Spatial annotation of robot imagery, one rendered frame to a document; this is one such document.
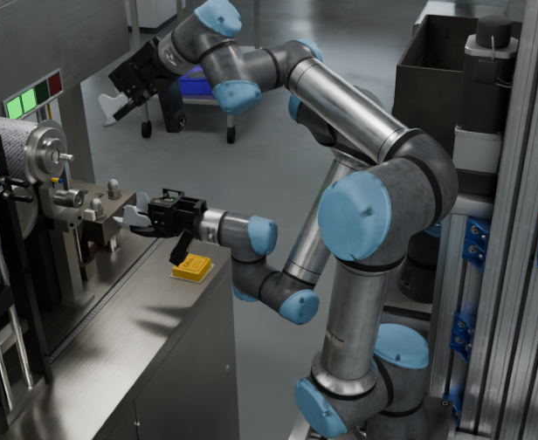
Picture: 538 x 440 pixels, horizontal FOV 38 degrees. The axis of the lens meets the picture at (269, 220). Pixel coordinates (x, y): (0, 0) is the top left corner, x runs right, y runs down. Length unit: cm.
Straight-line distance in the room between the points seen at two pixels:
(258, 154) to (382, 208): 334
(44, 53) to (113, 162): 225
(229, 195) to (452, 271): 254
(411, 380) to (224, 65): 65
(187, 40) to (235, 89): 13
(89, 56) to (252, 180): 191
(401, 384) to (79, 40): 140
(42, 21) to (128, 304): 82
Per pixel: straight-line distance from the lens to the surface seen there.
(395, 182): 111
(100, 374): 164
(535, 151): 138
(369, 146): 126
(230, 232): 160
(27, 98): 217
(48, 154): 168
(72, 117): 267
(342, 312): 124
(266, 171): 422
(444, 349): 170
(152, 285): 185
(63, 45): 229
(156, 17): 639
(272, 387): 287
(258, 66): 138
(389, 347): 144
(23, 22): 215
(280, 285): 157
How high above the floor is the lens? 198
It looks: 32 degrees down
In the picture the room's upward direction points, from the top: 1 degrees counter-clockwise
